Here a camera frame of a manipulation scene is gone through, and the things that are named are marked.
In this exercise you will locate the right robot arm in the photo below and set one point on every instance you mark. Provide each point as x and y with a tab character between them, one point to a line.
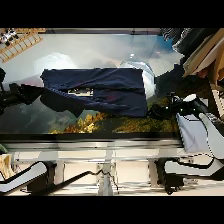
206	130

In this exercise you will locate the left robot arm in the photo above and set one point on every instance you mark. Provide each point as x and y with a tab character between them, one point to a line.
16	94

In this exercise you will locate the dark blue garment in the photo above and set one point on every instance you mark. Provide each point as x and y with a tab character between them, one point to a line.
113	90

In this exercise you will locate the heap of clothes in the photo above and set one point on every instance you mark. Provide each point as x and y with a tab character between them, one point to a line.
196	46

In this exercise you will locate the silver frame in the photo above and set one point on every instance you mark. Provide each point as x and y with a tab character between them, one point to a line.
106	150

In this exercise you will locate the wooden lattice rack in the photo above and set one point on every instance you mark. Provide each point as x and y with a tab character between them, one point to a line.
21	43

